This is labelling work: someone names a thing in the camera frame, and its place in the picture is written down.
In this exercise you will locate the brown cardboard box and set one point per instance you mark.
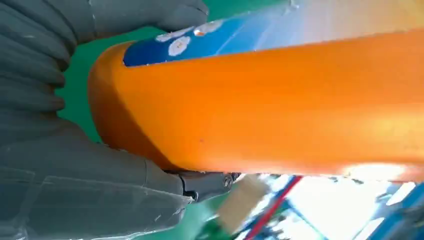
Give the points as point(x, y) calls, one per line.
point(242, 202)

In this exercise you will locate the blue metal frame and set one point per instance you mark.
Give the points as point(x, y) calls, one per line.
point(400, 218)

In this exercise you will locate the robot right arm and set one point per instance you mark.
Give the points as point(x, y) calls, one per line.
point(30, 66)

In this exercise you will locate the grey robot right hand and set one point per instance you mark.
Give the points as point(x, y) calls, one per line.
point(82, 192)

